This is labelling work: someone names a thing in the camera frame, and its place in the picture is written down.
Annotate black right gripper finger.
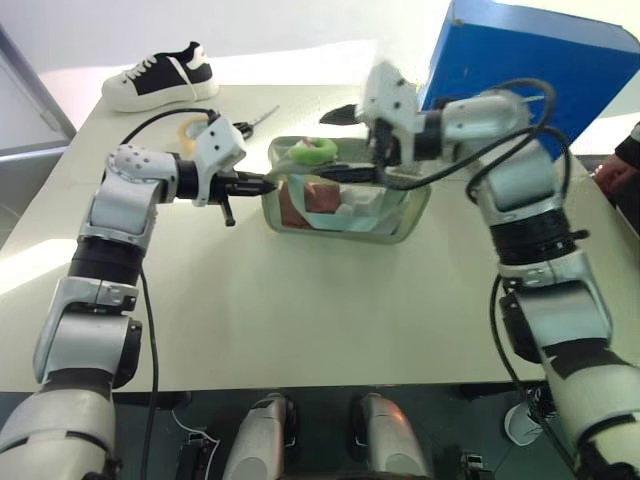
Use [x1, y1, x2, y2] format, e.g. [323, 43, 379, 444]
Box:
[316, 164, 387, 186]
[319, 103, 361, 127]

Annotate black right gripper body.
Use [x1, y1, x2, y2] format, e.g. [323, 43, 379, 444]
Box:
[368, 116, 404, 170]

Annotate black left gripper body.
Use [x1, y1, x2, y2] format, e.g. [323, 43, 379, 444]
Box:
[208, 169, 240, 229]

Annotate clear plastic container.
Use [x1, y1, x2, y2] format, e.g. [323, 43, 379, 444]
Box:
[260, 135, 433, 246]

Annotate white block in pouch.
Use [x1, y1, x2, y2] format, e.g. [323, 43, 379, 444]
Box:
[335, 190, 379, 219]

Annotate red box in pouch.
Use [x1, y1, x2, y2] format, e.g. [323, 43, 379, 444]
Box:
[279, 180, 342, 229]

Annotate light blue packet in pouch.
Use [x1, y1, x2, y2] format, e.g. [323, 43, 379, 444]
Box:
[305, 208, 386, 233]

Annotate bystander bare hand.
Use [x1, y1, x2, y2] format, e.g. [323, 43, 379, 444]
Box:
[593, 153, 633, 202]

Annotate clear tape roll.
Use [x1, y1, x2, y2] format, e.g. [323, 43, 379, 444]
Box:
[178, 117, 211, 152]

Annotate black and white sneaker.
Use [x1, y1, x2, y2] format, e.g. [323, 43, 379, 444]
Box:
[101, 41, 220, 113]

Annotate blue cardboard box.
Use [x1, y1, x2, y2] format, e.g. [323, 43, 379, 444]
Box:
[415, 0, 640, 161]

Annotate silver dark rounded shape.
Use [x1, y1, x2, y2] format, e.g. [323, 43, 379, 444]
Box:
[346, 392, 434, 480]
[221, 392, 302, 480]

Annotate white round floor object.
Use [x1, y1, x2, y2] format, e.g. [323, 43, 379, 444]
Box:
[503, 402, 546, 446]

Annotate green plush donut keychain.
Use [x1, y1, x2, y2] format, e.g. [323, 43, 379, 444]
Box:
[288, 136, 339, 167]

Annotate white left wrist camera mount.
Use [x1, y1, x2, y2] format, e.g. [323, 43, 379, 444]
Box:
[191, 112, 248, 208]

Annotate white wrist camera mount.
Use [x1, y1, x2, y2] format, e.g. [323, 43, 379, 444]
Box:
[358, 60, 420, 162]
[191, 112, 248, 208]

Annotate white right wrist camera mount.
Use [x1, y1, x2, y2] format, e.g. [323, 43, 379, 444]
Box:
[358, 60, 420, 162]

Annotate black handled scissors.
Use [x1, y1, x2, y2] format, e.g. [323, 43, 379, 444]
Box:
[231, 104, 280, 141]

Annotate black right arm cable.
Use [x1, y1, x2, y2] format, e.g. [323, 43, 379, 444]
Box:
[387, 78, 591, 474]

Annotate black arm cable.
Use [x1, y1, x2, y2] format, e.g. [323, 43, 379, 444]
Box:
[121, 107, 224, 480]
[387, 78, 591, 474]

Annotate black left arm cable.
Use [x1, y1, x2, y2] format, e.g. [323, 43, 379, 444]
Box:
[121, 107, 224, 480]

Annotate grey metal frame panel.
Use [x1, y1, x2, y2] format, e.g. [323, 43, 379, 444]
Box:
[0, 22, 79, 157]

